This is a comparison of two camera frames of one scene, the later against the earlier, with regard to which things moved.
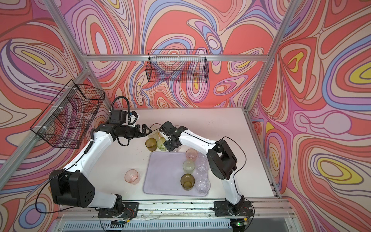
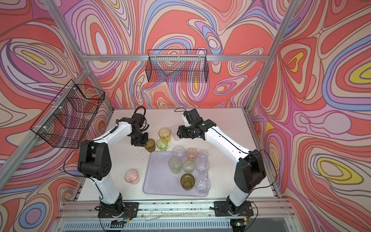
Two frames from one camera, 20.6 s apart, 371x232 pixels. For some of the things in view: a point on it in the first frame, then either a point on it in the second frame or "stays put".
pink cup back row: x=191 y=153 stays put
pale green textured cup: x=189 y=166 stays put
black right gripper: x=170 y=148 to x=181 y=129
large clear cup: x=203 y=185 stays put
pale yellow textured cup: x=154 y=134 to x=175 y=164
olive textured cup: x=151 y=144 stays put
